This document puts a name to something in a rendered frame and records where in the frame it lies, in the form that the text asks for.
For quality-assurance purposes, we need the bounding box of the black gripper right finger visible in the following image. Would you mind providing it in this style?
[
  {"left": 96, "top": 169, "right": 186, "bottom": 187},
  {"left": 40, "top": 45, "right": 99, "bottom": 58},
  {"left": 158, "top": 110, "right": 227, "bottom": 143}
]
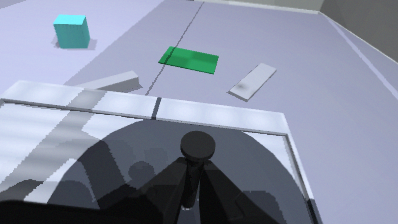
[{"left": 199, "top": 160, "right": 279, "bottom": 224}]

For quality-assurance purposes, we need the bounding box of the teal block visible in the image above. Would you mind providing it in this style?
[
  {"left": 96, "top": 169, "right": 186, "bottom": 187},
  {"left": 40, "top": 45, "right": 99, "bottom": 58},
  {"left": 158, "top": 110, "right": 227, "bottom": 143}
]
[{"left": 53, "top": 14, "right": 91, "bottom": 49}]

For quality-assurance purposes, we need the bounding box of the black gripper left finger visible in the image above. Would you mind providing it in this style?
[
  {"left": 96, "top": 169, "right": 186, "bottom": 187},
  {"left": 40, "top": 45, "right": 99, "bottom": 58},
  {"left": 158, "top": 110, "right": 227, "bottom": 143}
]
[{"left": 0, "top": 157, "right": 187, "bottom": 224}]

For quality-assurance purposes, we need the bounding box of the grey round disc with center hole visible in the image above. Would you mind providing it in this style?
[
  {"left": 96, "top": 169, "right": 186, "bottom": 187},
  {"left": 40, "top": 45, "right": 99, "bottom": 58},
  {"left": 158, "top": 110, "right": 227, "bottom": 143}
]
[{"left": 46, "top": 119, "right": 314, "bottom": 224}]

